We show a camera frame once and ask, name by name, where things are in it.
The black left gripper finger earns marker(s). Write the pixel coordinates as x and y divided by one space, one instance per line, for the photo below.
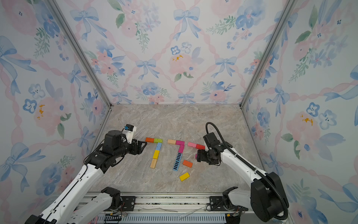
142 144
140 150

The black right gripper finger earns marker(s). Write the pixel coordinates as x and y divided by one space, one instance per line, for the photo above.
198 158
201 152

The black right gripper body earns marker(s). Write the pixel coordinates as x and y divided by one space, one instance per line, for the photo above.
209 159

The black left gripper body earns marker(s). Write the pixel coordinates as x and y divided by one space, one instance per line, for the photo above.
125 150

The red block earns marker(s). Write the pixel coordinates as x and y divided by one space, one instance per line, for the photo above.
200 147

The orange block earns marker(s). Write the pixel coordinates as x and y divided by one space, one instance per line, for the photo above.
187 163
149 140

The light pink block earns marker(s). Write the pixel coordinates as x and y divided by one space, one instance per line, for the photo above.
190 144

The green block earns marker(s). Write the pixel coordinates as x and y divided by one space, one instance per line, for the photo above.
156 140

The yellow block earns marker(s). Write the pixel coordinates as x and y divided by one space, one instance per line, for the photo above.
184 176
156 154

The light blue block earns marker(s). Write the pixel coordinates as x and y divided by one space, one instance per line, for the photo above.
158 147

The striped natural wood block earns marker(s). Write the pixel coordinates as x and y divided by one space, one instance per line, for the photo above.
153 163

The blue slotted block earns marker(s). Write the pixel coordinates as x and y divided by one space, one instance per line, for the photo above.
176 166
179 157

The tan wooden block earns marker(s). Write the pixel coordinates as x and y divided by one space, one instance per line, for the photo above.
171 141

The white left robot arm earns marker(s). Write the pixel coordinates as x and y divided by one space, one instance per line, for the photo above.
64 209

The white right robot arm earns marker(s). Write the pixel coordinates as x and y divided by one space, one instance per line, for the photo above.
266 197

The yellow block front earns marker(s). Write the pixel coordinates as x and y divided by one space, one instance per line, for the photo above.
184 176

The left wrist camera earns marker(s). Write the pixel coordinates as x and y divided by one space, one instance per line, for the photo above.
129 131

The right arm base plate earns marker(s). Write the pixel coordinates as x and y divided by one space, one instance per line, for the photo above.
216 203

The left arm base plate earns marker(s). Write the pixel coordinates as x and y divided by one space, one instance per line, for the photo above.
127 203

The aluminium front rail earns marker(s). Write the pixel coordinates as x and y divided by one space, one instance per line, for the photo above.
163 208

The aluminium left corner post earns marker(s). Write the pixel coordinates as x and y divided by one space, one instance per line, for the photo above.
59 17

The aluminium corner post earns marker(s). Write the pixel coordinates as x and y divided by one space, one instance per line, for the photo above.
59 17
287 11

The aluminium right corner post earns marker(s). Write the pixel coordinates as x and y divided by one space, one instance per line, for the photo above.
287 11

